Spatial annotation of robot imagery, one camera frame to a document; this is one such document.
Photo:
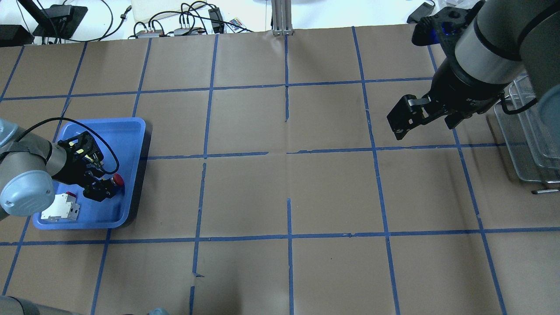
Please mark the black tablet stand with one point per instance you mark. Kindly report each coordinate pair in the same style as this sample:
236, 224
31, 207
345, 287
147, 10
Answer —
57, 21

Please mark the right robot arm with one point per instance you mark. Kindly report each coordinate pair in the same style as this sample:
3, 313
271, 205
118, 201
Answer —
486, 47

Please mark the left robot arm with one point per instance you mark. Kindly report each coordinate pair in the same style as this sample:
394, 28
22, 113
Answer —
30, 164

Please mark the red emergency push button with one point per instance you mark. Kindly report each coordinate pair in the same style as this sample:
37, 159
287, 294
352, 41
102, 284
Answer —
117, 183

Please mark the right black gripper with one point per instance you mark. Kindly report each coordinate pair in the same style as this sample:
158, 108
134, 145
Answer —
463, 86

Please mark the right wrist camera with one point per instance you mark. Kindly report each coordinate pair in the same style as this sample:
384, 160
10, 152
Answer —
444, 28

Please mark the black power adapter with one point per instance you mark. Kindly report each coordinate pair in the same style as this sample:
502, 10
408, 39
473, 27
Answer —
423, 10

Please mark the white circuit breaker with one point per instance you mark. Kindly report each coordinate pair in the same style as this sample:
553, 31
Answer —
64, 207

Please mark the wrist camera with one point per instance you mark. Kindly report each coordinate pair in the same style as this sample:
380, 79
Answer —
444, 28
83, 147

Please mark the wire mesh shelf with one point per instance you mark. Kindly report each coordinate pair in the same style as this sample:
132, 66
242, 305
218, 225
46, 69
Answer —
529, 140

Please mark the green yellow terminal block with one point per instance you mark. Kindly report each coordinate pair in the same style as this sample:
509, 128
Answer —
85, 154

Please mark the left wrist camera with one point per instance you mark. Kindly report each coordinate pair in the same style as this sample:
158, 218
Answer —
83, 147

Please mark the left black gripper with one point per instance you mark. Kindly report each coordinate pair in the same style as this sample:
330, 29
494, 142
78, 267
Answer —
73, 172

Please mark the aluminium frame post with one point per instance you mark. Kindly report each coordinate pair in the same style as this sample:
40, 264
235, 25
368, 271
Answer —
282, 17

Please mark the blue plastic tray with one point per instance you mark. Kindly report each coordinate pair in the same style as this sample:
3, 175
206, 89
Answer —
128, 140

